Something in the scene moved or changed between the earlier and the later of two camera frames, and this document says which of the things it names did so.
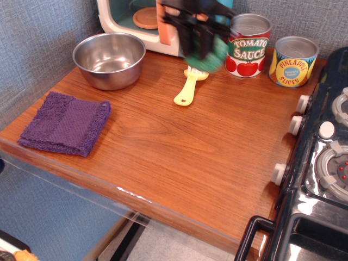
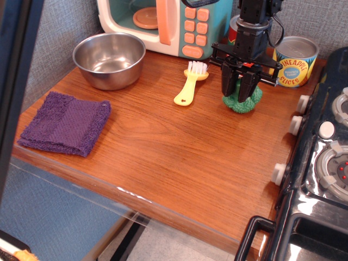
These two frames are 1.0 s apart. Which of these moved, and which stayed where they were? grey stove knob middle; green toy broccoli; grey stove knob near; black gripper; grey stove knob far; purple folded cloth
Moved: black gripper; green toy broccoli
Stayed: purple folded cloth; grey stove knob far; grey stove knob middle; grey stove knob near
